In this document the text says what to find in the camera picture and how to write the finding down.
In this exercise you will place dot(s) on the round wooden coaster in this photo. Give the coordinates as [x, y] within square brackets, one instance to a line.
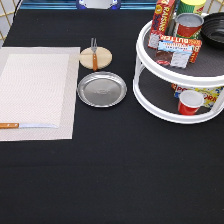
[104, 57]

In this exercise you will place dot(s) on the round silver metal plate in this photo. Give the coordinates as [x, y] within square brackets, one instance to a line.
[102, 89]

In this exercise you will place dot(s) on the black bowl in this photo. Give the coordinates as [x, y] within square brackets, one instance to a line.
[212, 31]

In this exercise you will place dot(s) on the brown chocolate pudding box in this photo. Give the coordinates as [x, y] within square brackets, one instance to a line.
[173, 54]

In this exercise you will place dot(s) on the orange butter box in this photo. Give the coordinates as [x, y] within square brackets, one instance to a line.
[196, 45]

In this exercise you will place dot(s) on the white two-tier turntable shelf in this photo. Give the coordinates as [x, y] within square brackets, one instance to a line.
[151, 81]

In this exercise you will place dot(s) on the red soup can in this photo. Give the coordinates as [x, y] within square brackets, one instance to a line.
[188, 25]

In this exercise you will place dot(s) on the beige woven placemat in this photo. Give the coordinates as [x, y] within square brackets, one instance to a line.
[38, 87]

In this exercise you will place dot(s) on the green yellow can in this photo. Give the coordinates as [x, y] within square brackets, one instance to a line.
[191, 6]

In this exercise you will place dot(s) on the yellow popcorn box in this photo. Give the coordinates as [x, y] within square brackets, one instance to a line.
[210, 94]

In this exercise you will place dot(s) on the fork with wooden handle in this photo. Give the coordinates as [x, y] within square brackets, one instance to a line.
[94, 57]

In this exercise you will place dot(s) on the red raisins box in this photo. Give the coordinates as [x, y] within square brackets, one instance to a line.
[161, 20]

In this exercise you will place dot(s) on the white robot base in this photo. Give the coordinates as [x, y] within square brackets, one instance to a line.
[98, 4]

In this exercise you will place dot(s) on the knife with wooden handle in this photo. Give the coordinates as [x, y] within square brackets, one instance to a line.
[25, 125]

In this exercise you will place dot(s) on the small red cup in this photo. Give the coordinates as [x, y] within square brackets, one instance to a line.
[189, 102]

